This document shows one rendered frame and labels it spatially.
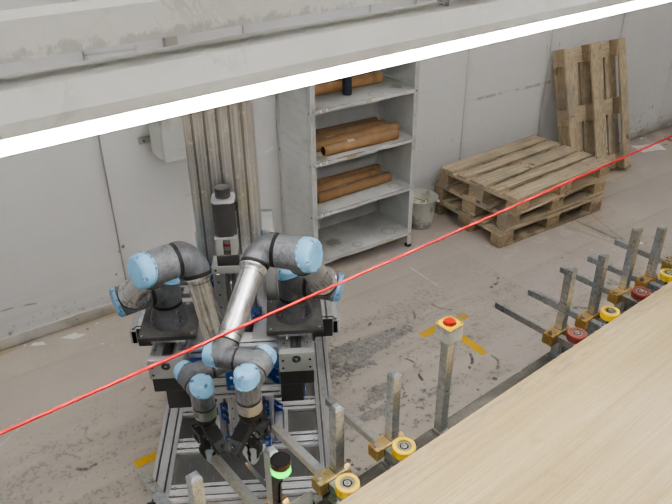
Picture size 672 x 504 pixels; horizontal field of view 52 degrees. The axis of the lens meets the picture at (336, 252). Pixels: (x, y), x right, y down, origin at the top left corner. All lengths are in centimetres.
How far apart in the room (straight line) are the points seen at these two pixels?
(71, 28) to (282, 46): 32
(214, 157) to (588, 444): 166
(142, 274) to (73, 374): 222
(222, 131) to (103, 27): 161
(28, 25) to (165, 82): 19
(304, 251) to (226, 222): 52
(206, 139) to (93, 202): 197
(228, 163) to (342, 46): 148
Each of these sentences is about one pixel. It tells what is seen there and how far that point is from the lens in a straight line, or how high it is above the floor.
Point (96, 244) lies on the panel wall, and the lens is 459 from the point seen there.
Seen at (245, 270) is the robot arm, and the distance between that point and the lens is 222.
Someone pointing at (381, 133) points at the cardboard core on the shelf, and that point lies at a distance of 486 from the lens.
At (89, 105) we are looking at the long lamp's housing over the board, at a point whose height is 235.
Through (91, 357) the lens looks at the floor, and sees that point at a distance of 449.
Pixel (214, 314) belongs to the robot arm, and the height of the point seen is 130.
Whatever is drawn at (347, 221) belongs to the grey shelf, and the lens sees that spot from 545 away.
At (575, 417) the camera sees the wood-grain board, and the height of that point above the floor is 90.
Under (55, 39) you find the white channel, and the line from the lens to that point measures 97.
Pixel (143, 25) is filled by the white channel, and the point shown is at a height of 243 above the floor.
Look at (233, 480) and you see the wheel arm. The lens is 239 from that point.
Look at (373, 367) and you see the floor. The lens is 414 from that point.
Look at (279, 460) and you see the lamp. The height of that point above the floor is 111.
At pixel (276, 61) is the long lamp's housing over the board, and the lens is 111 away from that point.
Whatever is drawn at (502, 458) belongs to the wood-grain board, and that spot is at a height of 90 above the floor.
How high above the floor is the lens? 262
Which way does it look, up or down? 30 degrees down
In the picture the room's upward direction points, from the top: 1 degrees counter-clockwise
